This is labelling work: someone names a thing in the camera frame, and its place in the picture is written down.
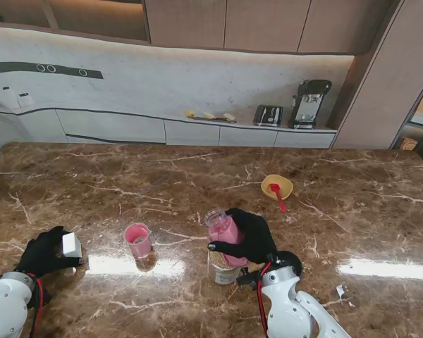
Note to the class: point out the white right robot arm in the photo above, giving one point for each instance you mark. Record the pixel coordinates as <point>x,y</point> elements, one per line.
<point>289,306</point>

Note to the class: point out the clear airtight container white lid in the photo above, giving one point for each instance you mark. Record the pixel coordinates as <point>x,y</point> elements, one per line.
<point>225,234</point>

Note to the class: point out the brown tall cabinet panel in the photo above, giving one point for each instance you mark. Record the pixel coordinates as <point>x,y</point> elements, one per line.
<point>370,98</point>

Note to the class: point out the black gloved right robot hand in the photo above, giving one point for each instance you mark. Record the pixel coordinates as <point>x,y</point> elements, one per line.
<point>255,239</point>

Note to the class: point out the tall white bottle black cap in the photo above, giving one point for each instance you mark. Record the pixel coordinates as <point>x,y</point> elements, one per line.
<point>9,98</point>

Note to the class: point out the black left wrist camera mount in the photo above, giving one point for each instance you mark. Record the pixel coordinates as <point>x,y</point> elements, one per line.
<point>46,299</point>

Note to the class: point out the red plastic scoop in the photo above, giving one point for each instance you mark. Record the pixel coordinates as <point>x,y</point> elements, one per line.
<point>278,197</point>

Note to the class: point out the black round jar lid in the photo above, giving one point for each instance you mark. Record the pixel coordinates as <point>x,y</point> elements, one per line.
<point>292,262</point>

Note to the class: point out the short white bottle black cap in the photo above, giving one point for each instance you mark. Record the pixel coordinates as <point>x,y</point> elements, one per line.
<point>25,100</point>

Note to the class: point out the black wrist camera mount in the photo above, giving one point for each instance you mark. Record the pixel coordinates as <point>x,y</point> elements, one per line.
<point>246,278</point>
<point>46,299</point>

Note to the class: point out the orange printed box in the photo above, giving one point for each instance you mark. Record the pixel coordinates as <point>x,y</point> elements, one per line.
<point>408,144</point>

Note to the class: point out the dark serving board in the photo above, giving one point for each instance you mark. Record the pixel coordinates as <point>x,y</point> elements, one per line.
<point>215,119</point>

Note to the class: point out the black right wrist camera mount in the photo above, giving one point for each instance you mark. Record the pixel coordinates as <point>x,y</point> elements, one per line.
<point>246,278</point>

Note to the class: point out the white counter with drawers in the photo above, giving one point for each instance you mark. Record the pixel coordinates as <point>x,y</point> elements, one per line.
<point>127,128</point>

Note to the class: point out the brown wooden wall cabinets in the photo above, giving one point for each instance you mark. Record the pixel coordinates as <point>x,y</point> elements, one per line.
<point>261,24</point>

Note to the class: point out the black espresso machine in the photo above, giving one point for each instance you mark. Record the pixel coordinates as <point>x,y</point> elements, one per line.
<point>310,102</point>

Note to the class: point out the black silver toaster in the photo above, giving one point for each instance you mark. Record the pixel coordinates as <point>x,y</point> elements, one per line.
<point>268,116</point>

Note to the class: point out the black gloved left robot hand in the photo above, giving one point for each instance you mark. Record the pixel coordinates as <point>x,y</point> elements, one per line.
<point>44,255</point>

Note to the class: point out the yellow fruit piece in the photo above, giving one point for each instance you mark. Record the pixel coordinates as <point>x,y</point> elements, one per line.
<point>208,115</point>
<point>189,113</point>
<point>228,117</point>

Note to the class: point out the black wall panel with rings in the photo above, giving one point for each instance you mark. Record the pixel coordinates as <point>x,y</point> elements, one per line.
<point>21,67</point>

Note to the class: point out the pink plastic measuring cup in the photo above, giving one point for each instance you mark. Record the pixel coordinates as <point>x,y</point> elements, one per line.
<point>138,243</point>

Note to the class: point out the white square container lid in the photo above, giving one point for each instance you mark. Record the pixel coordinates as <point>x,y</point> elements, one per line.
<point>71,244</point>

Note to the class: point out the clear grain jar with label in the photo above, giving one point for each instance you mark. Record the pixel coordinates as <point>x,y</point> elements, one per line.
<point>222,273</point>

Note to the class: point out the yellow plastic bowl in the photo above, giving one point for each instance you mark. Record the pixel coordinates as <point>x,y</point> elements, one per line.
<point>283,183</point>

